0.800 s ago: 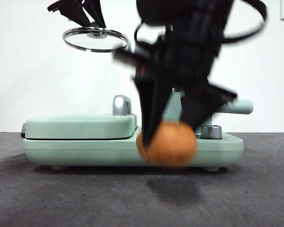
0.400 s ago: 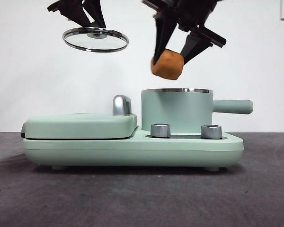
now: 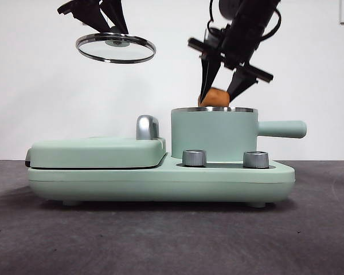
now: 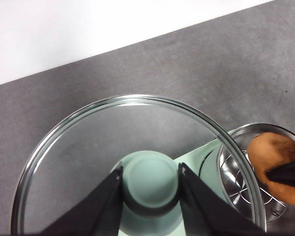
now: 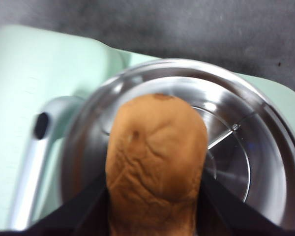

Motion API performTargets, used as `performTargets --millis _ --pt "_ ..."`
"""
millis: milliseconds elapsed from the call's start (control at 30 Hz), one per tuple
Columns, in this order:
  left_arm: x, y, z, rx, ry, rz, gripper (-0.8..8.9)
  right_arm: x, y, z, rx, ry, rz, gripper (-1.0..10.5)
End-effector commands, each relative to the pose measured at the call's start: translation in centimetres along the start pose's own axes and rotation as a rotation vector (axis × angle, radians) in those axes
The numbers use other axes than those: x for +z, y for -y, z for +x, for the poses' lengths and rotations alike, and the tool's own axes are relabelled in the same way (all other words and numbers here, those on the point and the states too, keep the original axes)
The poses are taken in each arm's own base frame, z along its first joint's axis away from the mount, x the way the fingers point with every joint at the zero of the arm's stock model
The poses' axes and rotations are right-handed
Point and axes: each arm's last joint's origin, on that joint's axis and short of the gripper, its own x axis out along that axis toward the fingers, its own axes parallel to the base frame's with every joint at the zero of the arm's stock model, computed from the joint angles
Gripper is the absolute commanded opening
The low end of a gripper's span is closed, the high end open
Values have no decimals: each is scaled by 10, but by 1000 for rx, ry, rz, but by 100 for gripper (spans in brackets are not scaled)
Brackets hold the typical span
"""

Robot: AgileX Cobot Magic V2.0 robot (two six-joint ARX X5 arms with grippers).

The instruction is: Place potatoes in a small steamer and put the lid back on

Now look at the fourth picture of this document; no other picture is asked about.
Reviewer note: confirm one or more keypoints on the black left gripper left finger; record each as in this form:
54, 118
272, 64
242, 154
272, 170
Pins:
96, 211

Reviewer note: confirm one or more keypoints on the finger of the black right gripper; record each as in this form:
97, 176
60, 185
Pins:
290, 174

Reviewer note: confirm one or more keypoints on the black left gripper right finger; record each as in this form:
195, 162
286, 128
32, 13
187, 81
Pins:
206, 209

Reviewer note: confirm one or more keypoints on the brown potato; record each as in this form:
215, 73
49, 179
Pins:
265, 152

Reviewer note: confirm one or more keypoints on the glass lid with green knob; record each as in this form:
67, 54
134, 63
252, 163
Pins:
88, 137

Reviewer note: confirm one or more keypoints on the steel steamer insert tray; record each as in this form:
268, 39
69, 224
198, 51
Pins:
232, 172

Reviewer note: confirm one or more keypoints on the green breakfast maker base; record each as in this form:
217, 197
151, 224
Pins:
191, 153

